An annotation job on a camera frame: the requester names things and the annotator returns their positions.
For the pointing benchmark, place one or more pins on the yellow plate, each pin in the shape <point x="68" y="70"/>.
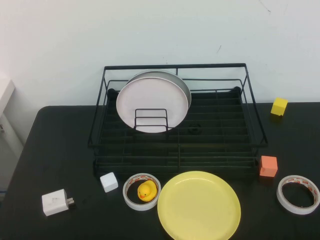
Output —
<point x="197" y="205"/>

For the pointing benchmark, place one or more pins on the pink plate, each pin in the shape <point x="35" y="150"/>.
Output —
<point x="150" y="97"/>

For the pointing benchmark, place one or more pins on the grey plate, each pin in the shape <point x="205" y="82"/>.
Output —
<point x="187" y="93"/>

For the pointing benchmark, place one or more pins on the yellow rubber duck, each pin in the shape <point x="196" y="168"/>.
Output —
<point x="145" y="191"/>

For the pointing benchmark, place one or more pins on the white cube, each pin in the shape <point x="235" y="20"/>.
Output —
<point x="109" y="182"/>

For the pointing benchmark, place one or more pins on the white tape roll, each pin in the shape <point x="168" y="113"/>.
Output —
<point x="295" y="210"/>
<point x="140" y="207"/>

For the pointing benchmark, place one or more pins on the orange cube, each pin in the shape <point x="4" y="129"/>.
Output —
<point x="268" y="166"/>

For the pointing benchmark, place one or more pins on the yellow cube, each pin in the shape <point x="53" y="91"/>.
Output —
<point x="278" y="106"/>

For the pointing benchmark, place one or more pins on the white charger plug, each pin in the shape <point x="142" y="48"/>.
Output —
<point x="53" y="202"/>

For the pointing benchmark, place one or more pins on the white cabinet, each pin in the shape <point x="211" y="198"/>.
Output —
<point x="6" y="100"/>

